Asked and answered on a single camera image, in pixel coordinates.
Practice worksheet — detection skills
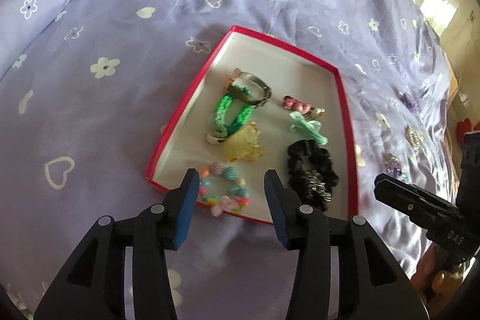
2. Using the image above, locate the gold brown wrist watch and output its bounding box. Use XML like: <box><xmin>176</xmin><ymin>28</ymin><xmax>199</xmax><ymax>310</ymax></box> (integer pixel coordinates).
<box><xmin>224</xmin><ymin>68</ymin><xmax>271</xmax><ymax>107</ymax></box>

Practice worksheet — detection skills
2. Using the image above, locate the red shallow cardboard box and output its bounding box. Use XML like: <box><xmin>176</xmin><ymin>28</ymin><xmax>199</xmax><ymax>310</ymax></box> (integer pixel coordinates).
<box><xmin>145</xmin><ymin>25</ymin><xmax>359</xmax><ymax>227</ymax></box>

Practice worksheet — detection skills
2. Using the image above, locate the person's right hand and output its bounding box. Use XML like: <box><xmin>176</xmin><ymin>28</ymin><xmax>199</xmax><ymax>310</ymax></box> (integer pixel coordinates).
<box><xmin>410</xmin><ymin>244</ymin><xmax>474</xmax><ymax>306</ymax></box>

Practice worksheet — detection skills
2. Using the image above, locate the small purple hair clip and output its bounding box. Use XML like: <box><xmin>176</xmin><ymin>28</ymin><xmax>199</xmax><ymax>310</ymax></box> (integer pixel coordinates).
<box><xmin>382</xmin><ymin>152</ymin><xmax>407</xmax><ymax>181</ymax></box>

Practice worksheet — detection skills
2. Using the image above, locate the yellow hair claw clip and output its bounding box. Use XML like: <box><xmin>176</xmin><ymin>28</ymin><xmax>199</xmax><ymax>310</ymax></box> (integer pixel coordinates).
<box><xmin>224</xmin><ymin>122</ymin><xmax>265</xmax><ymax>164</ymax></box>

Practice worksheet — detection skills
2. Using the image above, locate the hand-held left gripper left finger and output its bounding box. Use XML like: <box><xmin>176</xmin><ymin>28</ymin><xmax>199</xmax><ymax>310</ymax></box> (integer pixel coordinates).
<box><xmin>33</xmin><ymin>169</ymin><xmax>200</xmax><ymax>320</ymax></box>

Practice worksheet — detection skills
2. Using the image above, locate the black scrunchie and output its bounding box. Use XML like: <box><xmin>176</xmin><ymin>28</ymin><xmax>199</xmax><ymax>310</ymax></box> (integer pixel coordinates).
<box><xmin>287</xmin><ymin>140</ymin><xmax>340</xmax><ymax>212</ymax></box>

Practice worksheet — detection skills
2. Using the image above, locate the colourful bead bracelet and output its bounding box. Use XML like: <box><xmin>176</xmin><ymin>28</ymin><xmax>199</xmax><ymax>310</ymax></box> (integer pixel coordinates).
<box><xmin>199</xmin><ymin>163</ymin><xmax>251</xmax><ymax>217</ymax></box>

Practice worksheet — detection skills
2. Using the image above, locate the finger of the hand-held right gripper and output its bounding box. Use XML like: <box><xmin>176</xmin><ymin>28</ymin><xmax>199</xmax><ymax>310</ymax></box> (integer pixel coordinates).
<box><xmin>374</xmin><ymin>186</ymin><xmax>448</xmax><ymax>231</ymax></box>
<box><xmin>376</xmin><ymin>174</ymin><xmax>466</xmax><ymax>220</ymax></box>

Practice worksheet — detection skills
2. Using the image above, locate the green braided bracelet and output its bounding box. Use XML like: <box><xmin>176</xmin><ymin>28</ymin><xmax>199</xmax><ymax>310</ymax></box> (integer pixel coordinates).
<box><xmin>205</xmin><ymin>85</ymin><xmax>256</xmax><ymax>144</ymax></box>

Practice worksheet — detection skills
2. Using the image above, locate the pink hair clip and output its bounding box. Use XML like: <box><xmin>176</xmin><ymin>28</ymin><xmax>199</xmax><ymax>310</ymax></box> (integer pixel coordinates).
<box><xmin>282</xmin><ymin>95</ymin><xmax>326</xmax><ymax>118</ymax></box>

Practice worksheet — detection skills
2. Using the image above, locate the red cloth roll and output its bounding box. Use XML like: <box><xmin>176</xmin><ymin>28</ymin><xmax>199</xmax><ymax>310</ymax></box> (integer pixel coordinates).
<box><xmin>455</xmin><ymin>118</ymin><xmax>474</xmax><ymax>137</ymax></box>

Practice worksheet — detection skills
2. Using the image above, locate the purple scrunchie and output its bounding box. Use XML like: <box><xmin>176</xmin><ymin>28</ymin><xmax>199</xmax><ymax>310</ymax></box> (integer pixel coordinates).
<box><xmin>398</xmin><ymin>91</ymin><xmax>421</xmax><ymax>112</ymax></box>

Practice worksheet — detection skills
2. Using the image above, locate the mint green hair tie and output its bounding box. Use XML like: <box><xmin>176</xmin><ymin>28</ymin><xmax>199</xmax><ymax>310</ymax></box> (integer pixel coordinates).
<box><xmin>289</xmin><ymin>112</ymin><xmax>329</xmax><ymax>145</ymax></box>

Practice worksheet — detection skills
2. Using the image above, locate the purple floral bed sheet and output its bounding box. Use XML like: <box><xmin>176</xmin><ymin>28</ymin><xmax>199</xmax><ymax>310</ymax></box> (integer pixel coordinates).
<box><xmin>0</xmin><ymin>0</ymin><xmax>466</xmax><ymax>320</ymax></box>

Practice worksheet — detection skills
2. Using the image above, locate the silver metal chain bracelet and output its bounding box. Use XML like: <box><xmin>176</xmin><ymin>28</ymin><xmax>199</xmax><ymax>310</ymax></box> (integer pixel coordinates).
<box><xmin>296</xmin><ymin>170</ymin><xmax>332</xmax><ymax>202</ymax></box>

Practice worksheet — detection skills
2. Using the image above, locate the white pearl bracelet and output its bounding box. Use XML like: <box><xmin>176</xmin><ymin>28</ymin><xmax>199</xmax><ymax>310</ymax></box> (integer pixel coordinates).
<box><xmin>404</xmin><ymin>125</ymin><xmax>422</xmax><ymax>150</ymax></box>

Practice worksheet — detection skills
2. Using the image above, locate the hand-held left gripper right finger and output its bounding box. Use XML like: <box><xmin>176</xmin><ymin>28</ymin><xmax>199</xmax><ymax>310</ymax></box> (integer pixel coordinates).
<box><xmin>264</xmin><ymin>170</ymin><xmax>429</xmax><ymax>320</ymax></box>

